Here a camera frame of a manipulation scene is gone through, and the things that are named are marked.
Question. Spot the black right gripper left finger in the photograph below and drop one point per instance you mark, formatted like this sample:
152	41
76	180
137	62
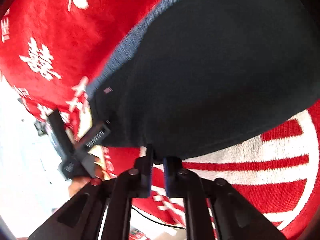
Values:
101	209

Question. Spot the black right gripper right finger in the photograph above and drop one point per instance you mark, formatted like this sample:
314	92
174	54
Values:
213	208

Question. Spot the black pants with grey waistband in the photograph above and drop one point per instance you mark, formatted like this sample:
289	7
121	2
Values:
209	74

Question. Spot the person's left hand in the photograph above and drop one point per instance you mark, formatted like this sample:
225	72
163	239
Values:
100	172

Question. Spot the red blanket with white characters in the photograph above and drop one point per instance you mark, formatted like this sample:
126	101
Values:
56	53

